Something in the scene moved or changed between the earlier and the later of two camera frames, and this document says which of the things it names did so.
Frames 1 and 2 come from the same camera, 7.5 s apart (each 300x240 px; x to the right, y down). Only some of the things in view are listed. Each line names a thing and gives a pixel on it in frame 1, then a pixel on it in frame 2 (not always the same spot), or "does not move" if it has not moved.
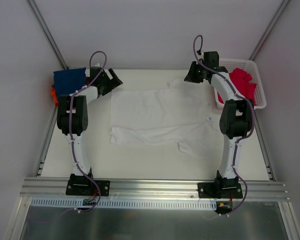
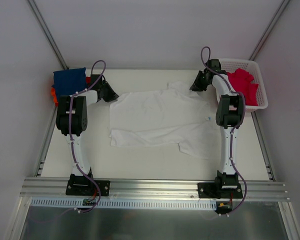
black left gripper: (109, 81) to (107, 91)
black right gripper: (194, 73) to (200, 81)
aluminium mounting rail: (33, 188) does not move
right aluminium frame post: (269, 29) does not move
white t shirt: (175, 114) does not move
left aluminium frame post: (47, 34) does not move
